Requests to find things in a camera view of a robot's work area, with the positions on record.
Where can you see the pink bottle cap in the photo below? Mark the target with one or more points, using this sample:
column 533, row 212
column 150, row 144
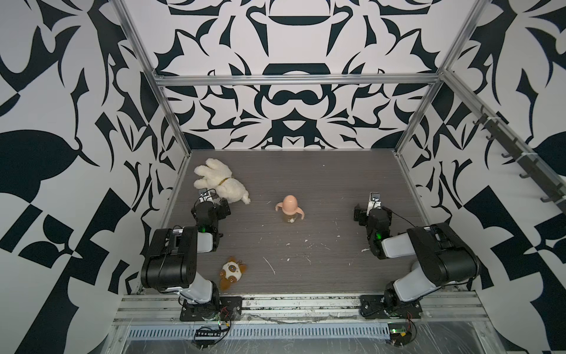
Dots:
column 290, row 205

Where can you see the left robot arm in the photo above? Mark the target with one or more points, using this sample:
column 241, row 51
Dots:
column 170, row 265

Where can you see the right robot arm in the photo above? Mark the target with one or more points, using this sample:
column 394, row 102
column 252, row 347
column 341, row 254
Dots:
column 443, row 259

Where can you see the white plush dog toy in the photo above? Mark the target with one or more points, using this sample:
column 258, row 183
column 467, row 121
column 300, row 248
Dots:
column 215, row 175

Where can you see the small brown white plush toy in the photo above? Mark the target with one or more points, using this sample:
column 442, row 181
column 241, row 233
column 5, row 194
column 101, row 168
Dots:
column 231, row 272

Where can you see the left electronics board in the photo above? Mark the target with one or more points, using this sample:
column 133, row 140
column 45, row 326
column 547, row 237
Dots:
column 205, row 337

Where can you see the electronics board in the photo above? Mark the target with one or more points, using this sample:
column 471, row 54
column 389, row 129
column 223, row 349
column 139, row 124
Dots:
column 205, row 337
column 401, row 335

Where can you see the right electronics board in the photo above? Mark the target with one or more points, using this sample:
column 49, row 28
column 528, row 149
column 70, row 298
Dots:
column 401, row 335

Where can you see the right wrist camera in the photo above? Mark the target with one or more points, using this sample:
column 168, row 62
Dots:
column 374, row 202

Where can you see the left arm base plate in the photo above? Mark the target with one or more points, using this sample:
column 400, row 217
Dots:
column 224, row 308

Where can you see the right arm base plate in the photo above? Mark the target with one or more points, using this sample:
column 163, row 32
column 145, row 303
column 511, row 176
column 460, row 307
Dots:
column 388, row 307

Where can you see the white perforated cable duct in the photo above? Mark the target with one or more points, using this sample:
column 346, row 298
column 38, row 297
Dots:
column 240, row 331

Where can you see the black wall hook rack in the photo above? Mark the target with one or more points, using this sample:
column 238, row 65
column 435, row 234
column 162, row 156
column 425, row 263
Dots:
column 517, row 151

